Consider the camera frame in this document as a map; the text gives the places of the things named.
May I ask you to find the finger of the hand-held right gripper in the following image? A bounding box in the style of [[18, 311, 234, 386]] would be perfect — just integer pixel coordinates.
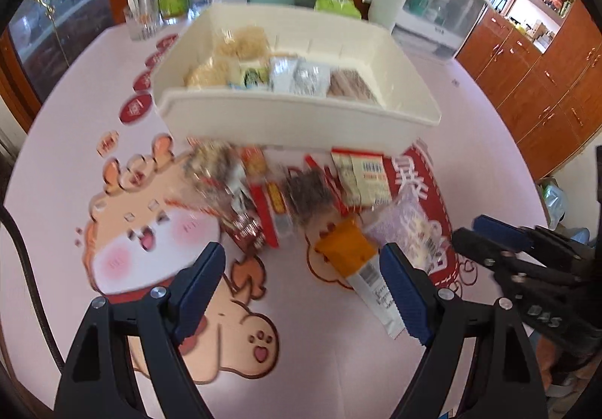
[[453, 227, 585, 289], [474, 215, 533, 251]]

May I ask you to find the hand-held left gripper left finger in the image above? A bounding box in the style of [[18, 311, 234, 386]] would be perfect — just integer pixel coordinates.
[[54, 241, 227, 419]]

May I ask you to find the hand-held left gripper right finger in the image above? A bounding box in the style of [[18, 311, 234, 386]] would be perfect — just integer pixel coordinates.
[[379, 243, 549, 419]]

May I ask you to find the orange snack packet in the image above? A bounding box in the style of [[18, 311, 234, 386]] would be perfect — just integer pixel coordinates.
[[314, 218, 406, 341]]

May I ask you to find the purple white snack packet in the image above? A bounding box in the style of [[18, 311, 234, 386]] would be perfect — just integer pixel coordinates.
[[363, 191, 438, 276]]

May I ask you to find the red snack packet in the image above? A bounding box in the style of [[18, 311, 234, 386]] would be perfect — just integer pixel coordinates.
[[249, 181, 295, 250]]

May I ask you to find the cream barcode snack packet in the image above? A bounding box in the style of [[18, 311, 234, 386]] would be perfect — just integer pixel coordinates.
[[330, 147, 394, 209]]

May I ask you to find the brown dried fruit packet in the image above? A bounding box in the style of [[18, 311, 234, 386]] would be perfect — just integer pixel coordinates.
[[241, 145, 268, 178]]

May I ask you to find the dark brown cake packet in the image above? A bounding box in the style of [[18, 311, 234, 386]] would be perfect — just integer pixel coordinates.
[[283, 166, 338, 227]]

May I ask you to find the white plastic bin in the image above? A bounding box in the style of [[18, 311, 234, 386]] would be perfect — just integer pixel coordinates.
[[149, 3, 443, 156]]

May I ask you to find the green snack packet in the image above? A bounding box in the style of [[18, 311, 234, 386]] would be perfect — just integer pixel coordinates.
[[240, 68, 272, 90]]

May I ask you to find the grey white snack packet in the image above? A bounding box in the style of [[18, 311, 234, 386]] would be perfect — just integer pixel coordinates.
[[295, 63, 331, 98], [269, 56, 298, 94]]

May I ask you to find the person's right hand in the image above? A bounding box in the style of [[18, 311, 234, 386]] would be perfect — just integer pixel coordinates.
[[534, 334, 565, 382]]

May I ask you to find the brown wooden cabinet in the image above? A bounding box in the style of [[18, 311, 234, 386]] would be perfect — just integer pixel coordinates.
[[456, 0, 602, 180]]

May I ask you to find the white lidded storage cabinet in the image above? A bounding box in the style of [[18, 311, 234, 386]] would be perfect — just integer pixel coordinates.
[[362, 0, 492, 62]]

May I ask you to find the glass cup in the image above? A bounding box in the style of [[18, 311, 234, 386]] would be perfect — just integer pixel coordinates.
[[123, 3, 163, 42]]

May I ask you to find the green tissue pack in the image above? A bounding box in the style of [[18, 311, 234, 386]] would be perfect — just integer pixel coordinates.
[[314, 0, 363, 20]]

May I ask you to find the glass cabinet door gold ornament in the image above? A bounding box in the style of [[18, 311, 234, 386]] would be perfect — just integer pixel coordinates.
[[7, 0, 123, 86]]

